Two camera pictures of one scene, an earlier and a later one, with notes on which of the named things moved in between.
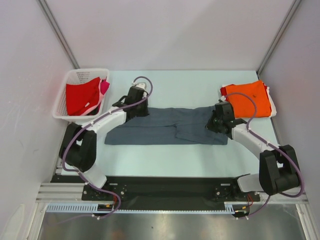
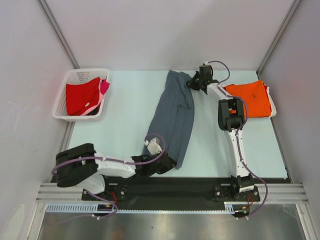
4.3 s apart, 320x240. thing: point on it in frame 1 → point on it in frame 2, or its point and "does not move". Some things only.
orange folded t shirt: [243, 106] does not move
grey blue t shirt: [169, 126] → [173, 122]
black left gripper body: [141, 109] → [166, 168]
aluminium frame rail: [60, 192] does not move
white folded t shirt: [273, 108] does not move
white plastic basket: [72, 76] does not move
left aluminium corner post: [62, 37] does not move
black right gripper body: [213, 124] → [196, 81]
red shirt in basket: [81, 97] does not move
